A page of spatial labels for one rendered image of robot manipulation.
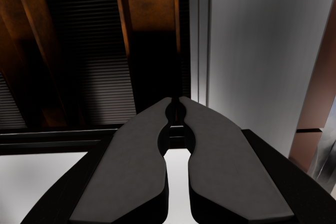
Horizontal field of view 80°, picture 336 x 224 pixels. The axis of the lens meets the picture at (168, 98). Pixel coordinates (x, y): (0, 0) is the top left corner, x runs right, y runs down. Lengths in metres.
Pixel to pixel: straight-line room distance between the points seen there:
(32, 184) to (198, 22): 0.27
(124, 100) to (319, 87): 0.42
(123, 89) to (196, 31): 0.37
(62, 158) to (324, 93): 0.29
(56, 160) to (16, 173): 0.06
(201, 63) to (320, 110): 0.14
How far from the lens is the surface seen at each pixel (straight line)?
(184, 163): 0.24
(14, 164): 0.31
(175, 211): 0.31
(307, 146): 0.30
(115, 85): 0.53
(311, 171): 0.55
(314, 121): 0.28
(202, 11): 0.18
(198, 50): 0.19
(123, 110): 0.56
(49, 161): 0.28
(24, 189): 0.33
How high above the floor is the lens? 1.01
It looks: 62 degrees down
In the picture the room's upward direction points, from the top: 178 degrees counter-clockwise
